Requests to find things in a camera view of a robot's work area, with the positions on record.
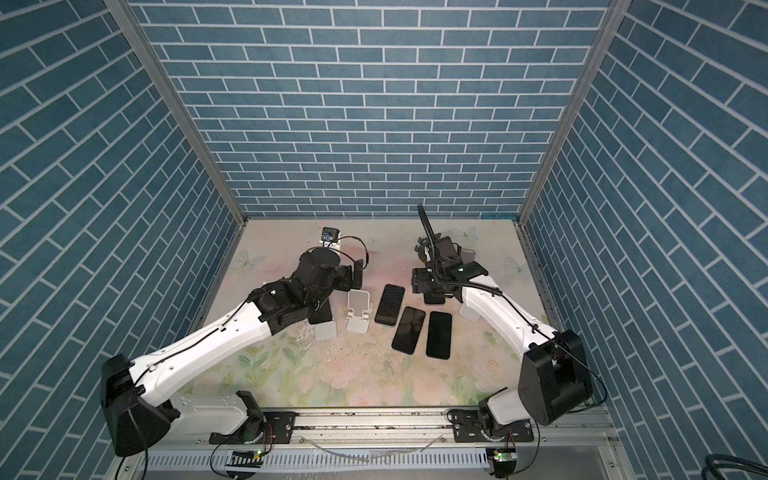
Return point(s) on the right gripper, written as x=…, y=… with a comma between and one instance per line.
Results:
x=419, y=279

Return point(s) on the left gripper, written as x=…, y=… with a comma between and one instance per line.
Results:
x=347, y=283

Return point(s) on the white phone stand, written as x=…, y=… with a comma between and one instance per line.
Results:
x=358, y=311
x=469, y=314
x=325, y=331

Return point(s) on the purple case phone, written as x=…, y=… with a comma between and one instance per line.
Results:
x=432, y=298

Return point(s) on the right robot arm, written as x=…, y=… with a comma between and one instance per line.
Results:
x=554, y=377

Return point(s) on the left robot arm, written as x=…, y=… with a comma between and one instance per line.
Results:
x=135, y=395

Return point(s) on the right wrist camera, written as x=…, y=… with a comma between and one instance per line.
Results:
x=433, y=248

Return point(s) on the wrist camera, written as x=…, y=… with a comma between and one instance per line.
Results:
x=330, y=238
x=433, y=248

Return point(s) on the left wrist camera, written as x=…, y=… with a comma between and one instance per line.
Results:
x=330, y=238

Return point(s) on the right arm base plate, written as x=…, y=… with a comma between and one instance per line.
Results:
x=469, y=426

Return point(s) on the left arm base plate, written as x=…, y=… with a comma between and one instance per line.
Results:
x=269, y=429

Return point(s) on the aluminium mounting rail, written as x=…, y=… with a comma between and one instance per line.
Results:
x=330, y=439

